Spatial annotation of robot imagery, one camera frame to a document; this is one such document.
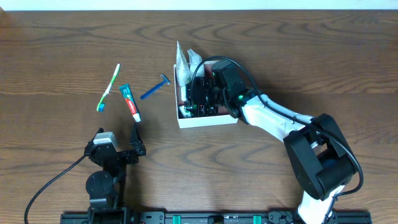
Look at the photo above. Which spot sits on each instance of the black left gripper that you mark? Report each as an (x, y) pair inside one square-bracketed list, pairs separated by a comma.
[(121, 154)]

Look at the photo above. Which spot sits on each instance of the green soap packet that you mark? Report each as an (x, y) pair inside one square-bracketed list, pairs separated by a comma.
[(186, 110)]

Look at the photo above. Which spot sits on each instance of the white Pantene tube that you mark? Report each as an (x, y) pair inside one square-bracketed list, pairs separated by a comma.
[(183, 73)]

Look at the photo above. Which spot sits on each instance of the white box pink inside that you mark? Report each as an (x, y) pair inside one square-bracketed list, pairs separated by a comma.
[(222, 118)]

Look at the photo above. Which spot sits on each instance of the clear pump soap bottle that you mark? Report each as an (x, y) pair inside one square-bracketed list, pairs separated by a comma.
[(195, 59)]

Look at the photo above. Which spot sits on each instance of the Colgate toothpaste tube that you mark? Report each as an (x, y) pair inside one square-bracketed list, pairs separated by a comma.
[(128, 96)]

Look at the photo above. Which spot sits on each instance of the green white toothbrush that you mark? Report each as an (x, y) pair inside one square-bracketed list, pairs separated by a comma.
[(101, 104)]

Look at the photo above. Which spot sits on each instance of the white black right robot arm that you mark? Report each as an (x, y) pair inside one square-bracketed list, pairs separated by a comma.
[(322, 161)]

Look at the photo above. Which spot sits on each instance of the blue disposable razor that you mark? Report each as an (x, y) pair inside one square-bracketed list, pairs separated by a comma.
[(165, 81)]

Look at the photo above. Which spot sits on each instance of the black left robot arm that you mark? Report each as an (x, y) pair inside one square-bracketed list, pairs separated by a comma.
[(106, 187)]

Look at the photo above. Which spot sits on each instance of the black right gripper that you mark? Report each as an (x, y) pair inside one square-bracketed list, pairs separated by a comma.
[(199, 95)]

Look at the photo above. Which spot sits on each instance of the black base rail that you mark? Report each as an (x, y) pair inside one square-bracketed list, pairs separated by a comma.
[(202, 218)]

